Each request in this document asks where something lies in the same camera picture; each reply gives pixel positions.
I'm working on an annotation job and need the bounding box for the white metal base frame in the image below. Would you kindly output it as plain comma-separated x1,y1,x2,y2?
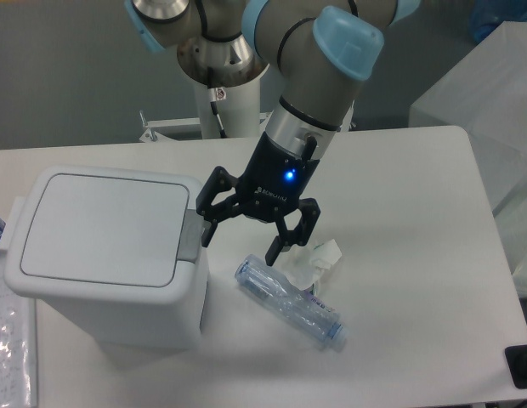
139,103,358,143

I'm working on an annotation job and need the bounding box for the black cable on pedestal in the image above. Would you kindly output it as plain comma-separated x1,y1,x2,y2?
206,66,229,139

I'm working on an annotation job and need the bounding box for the white push-button trash can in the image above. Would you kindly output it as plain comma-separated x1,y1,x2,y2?
5,165,209,349

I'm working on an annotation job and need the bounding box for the blue plastic bag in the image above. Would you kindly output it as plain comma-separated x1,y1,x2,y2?
468,0,527,43

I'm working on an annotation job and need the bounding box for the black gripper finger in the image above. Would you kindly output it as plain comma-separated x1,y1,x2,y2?
195,166,248,247
264,198,320,266

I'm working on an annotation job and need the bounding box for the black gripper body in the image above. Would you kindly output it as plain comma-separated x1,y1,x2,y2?
235,133,320,223

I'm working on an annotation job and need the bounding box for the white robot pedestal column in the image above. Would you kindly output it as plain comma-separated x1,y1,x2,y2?
194,64,267,139

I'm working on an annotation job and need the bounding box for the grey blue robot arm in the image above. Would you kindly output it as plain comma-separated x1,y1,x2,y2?
124,1,418,264

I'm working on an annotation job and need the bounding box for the clear plastic water bottle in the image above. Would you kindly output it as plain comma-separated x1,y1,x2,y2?
235,255,348,352

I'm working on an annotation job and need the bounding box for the black device at edge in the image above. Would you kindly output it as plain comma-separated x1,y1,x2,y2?
505,344,527,389

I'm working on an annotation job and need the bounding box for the clear sleeve with papers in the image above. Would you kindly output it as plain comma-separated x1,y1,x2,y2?
0,252,38,407

